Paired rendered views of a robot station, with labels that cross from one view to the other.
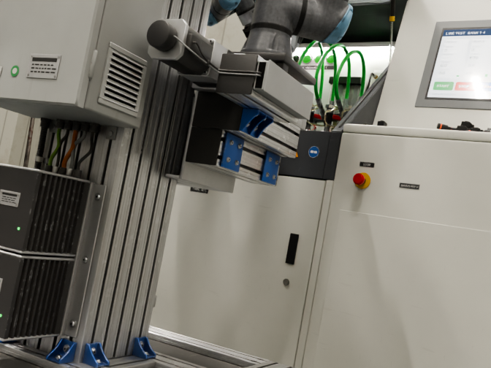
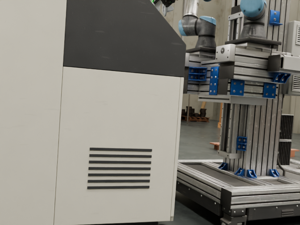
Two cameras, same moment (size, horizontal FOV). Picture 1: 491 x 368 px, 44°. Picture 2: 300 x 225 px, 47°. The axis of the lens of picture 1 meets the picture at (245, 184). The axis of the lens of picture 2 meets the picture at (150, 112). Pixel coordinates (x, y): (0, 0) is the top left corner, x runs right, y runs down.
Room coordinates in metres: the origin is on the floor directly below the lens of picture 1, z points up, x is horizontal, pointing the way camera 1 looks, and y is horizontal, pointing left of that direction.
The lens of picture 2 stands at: (3.77, 1.24, 0.68)
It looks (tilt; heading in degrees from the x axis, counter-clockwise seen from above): 2 degrees down; 219
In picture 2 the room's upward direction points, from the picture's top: 4 degrees clockwise
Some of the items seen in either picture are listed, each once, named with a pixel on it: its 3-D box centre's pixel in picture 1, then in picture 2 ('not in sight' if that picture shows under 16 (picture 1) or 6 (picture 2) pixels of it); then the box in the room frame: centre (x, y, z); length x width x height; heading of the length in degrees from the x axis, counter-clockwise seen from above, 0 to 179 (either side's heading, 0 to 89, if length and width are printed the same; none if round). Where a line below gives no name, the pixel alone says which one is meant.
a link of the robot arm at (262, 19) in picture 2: not in sight; (254, 11); (1.90, 0.44, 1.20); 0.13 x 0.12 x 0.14; 17
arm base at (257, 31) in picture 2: not in sight; (253, 32); (1.89, 0.44, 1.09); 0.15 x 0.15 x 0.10
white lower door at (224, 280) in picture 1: (226, 266); not in sight; (2.16, 0.01, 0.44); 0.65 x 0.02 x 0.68; 56
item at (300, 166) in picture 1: (250, 149); not in sight; (2.18, 0.00, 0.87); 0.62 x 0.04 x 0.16; 56
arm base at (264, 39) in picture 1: (268, 47); (206, 43); (1.66, 0.01, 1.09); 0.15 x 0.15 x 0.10
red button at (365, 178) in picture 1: (360, 179); not in sight; (1.89, -0.35, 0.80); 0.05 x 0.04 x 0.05; 56
